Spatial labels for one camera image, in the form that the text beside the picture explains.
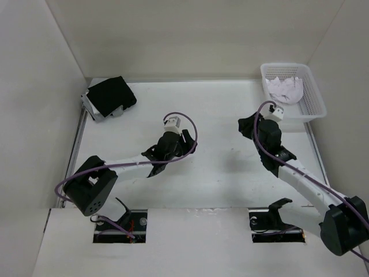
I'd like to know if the white tank top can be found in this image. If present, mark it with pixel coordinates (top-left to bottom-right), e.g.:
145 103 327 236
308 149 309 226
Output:
265 77 304 105

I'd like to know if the white plastic basket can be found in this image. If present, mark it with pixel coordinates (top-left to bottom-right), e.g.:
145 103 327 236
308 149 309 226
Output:
260 63 327 124

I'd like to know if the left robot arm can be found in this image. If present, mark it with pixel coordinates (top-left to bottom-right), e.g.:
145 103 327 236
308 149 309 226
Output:
63 129 197 230

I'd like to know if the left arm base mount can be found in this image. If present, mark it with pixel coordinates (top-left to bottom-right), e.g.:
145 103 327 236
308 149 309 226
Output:
90 197 148 244

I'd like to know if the folded black tank top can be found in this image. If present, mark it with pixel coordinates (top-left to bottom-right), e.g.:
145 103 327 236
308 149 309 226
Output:
87 76 137 117

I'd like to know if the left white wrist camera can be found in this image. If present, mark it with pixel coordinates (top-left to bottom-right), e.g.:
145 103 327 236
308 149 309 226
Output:
164 116 181 134

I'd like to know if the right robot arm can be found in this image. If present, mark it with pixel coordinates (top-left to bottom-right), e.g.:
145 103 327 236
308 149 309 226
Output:
238 113 368 256

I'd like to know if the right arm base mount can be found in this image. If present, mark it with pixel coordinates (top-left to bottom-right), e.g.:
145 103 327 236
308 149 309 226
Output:
248 198 305 243

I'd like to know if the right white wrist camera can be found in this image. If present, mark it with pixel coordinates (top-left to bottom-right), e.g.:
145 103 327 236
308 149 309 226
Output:
268 104 284 122

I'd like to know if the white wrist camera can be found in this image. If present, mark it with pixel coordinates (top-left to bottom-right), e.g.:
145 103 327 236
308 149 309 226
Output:
268 104 284 122
164 116 181 134

